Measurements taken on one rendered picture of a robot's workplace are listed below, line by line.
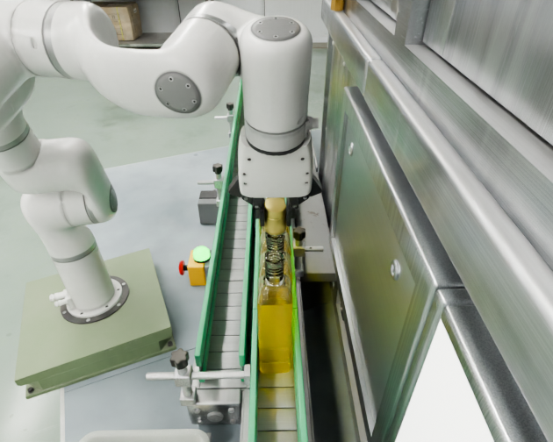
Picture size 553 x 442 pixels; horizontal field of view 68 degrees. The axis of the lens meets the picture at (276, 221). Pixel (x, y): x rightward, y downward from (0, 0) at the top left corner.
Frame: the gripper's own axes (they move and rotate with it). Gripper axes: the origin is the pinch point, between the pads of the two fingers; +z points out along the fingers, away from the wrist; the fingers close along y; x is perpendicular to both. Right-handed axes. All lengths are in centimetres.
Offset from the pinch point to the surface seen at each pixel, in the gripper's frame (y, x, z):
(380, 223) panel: -12.6, 9.9, -9.5
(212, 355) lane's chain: 12.0, 11.9, 28.4
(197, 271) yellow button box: 20, -16, 43
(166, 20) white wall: 144, -544, 229
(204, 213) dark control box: 22, -42, 51
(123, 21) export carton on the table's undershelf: 184, -485, 202
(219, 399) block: 9.8, 20.6, 25.6
